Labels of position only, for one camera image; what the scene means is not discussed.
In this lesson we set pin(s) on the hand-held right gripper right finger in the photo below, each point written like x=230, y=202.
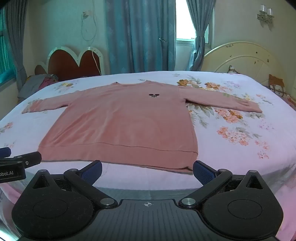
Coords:
x=203, y=172

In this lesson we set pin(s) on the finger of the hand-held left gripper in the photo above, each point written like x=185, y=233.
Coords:
x=31, y=158
x=4, y=152

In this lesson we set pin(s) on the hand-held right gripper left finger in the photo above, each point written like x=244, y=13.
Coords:
x=93, y=172

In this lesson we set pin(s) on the pink sweater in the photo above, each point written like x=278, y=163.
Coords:
x=120, y=125

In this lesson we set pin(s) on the pile of clothes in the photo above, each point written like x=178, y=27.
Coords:
x=37, y=84

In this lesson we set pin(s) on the floral bed sheet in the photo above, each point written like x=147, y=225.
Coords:
x=231, y=139

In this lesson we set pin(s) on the teal-tinted window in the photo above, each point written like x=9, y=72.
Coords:
x=5, y=58

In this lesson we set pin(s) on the small patterned pillow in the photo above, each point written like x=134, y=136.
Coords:
x=232, y=70

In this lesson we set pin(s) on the grey-blue side curtain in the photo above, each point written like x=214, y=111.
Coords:
x=16, y=39

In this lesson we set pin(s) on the brown patterned pillow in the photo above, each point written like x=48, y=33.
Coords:
x=277, y=85

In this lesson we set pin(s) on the cream curved headboard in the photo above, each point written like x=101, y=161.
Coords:
x=245, y=60

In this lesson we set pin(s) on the wide blue curtain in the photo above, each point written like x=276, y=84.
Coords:
x=141, y=37

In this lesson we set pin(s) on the tied blue curtain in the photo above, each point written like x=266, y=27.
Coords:
x=200, y=20

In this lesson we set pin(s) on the bright window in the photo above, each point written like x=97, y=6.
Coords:
x=183, y=20

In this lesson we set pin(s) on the glass wall lamp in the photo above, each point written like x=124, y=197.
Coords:
x=265, y=15

